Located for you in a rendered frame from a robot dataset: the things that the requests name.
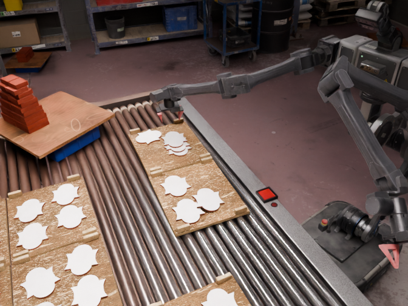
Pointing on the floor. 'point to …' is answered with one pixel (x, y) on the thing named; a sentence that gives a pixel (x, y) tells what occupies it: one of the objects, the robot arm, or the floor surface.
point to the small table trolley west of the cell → (214, 44)
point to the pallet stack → (337, 10)
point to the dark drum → (272, 25)
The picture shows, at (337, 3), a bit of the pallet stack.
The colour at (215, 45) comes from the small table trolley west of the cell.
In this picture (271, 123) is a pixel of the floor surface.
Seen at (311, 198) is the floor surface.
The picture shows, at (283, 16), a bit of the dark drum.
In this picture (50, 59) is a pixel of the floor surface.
